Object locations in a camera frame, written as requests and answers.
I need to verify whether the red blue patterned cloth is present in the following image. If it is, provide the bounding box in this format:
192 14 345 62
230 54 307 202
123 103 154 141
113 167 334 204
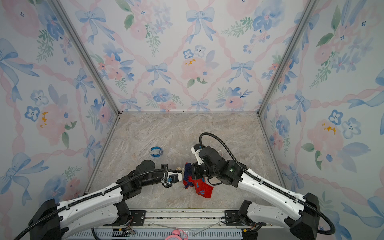
183 163 214 199

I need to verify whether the blue strap watch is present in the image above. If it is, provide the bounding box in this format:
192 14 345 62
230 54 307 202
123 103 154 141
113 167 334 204
150 146 164 158

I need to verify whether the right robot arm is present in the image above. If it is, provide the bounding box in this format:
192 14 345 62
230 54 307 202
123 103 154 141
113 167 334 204
191 144 336 240

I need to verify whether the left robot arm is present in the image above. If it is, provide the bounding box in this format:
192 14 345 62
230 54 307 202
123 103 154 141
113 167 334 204
16 160 183 240

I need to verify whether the pink round object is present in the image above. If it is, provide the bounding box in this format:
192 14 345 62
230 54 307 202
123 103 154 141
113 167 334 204
165 229 189 240

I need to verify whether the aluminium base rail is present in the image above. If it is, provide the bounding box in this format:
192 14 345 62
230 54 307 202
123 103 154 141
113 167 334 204
58 207 311 231

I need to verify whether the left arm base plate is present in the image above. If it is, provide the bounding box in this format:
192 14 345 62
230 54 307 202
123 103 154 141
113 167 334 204
104 210 147 227

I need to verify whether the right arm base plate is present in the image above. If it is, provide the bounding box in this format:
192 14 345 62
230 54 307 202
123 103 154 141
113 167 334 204
224 209 267 228

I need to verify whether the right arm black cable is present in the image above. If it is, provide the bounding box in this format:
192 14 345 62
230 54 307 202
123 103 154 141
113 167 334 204
199 132 336 235

